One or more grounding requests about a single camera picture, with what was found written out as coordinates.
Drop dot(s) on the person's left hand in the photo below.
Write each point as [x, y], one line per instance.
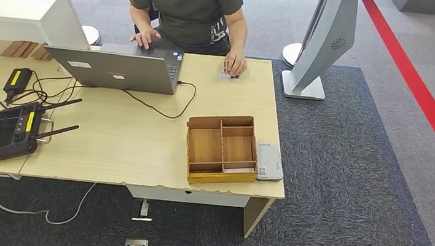
[235, 63]

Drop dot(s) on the white round stand base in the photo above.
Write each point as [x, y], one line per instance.
[91, 34]
[290, 53]

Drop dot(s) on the black power adapter yellow label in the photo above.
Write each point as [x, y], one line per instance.
[17, 80]

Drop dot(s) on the white key card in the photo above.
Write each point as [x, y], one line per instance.
[238, 170]
[224, 76]

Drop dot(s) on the grey laptop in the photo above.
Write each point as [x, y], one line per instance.
[121, 71]

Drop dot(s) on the white under-desk drawer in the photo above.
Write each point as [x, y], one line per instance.
[188, 196]

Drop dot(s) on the person's left forearm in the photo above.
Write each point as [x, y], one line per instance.
[236, 34]

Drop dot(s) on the grey kiosk display stand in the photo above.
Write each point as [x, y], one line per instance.
[324, 43]

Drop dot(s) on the person's right hand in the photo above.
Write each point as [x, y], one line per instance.
[146, 37]

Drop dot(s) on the large white box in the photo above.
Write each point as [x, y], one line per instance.
[15, 11]

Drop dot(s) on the dark grey carpet rug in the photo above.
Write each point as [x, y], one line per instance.
[343, 132]

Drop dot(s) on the grey white card reader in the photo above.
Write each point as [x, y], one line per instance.
[269, 163]

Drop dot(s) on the person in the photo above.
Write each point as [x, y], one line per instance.
[186, 3]

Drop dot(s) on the black remote controller with antennas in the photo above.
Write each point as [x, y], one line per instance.
[11, 132]

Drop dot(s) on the white floor plug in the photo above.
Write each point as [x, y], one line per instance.
[143, 208]

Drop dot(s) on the person's right forearm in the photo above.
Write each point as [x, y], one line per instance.
[139, 19]

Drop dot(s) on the wooden block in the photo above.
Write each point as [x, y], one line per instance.
[18, 49]
[42, 53]

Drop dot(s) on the wooden compartment tray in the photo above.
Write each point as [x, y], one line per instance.
[204, 145]

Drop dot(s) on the light wooden desk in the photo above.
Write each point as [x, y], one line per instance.
[121, 144]

